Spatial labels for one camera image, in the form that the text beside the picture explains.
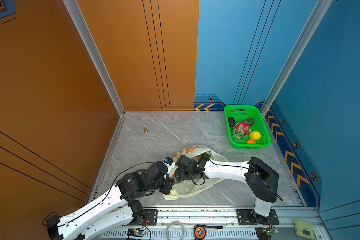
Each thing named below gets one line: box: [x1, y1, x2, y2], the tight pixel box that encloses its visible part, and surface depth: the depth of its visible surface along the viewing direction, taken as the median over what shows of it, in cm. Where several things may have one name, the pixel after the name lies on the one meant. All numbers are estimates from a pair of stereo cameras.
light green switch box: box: [294, 219, 315, 240], surface depth 70 cm
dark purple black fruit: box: [228, 116, 235, 128], surface depth 110 cm
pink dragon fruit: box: [231, 120, 252, 142], surface depth 101 cm
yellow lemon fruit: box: [249, 130, 261, 141], surface depth 101 cm
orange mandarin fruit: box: [246, 139, 256, 145], surface depth 99 cm
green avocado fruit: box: [247, 117, 255, 127], surface depth 110 cm
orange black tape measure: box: [194, 224, 224, 240], surface depth 69 cm
